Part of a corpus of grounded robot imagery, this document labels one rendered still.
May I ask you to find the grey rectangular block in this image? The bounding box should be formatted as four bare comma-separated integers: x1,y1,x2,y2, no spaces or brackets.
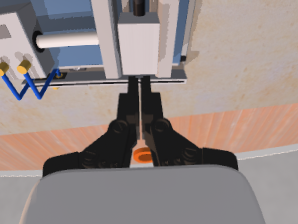
118,12,160,75

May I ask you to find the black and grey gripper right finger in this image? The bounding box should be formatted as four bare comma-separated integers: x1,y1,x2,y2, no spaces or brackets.
140,76,238,170

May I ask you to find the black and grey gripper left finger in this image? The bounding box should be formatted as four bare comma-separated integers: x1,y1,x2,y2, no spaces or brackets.
42,76,140,177

